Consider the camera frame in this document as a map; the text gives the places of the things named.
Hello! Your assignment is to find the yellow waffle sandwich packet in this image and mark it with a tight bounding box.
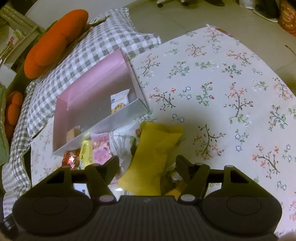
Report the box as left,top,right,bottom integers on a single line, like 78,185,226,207
118,121,183,196

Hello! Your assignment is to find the small yellow snack packet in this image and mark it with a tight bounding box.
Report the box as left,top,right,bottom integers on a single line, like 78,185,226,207
79,140,93,170

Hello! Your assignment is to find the pink floral snack packet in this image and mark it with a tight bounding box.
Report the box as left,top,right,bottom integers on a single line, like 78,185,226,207
91,133,112,165

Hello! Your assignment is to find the red foil snack packet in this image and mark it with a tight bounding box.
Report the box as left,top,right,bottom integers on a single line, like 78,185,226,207
62,149,80,170

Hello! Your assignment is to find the white printed snack packet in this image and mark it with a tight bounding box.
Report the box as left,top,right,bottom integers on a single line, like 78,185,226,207
109,120,140,180

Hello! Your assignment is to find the wafer snack packet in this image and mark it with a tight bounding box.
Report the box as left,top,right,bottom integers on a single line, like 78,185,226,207
66,126,81,142

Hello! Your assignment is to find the white cookie snack packet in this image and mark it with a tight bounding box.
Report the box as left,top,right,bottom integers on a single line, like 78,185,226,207
110,89,130,114

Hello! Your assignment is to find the floral tablecloth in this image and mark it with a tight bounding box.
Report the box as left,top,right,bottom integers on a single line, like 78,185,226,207
30,22,296,237

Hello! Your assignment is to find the pink and silver snack box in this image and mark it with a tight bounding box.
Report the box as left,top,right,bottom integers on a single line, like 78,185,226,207
53,49,149,156

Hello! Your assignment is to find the small orange plush cushion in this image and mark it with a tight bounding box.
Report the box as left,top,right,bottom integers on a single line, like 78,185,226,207
4,91,23,142

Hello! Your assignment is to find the grey checked blanket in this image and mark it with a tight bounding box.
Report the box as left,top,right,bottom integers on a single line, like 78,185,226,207
1,8,162,217

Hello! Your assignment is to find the large orange carrot pillow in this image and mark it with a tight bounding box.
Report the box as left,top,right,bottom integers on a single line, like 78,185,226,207
23,9,89,79

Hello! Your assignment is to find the white bookshelf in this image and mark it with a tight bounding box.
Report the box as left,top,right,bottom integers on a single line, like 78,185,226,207
1,1,44,88

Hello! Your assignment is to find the orange patterned bag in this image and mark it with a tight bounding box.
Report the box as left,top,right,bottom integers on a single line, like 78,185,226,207
278,0,295,36

